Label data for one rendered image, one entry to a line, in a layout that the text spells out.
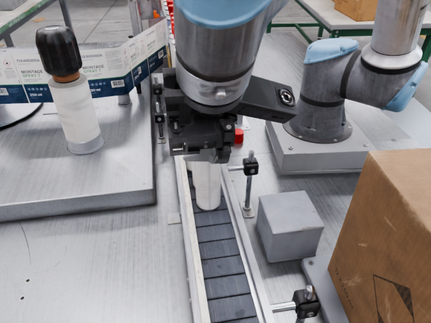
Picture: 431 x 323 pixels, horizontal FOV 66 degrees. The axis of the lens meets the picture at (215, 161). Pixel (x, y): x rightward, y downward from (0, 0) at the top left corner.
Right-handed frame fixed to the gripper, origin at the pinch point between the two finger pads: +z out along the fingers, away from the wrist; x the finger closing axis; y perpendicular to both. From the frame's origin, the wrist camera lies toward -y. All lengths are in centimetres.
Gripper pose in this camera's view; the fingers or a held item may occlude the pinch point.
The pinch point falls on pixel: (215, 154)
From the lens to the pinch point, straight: 53.0
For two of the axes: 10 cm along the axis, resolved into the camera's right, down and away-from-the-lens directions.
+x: 1.2, 9.2, -3.7
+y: -9.9, 0.8, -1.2
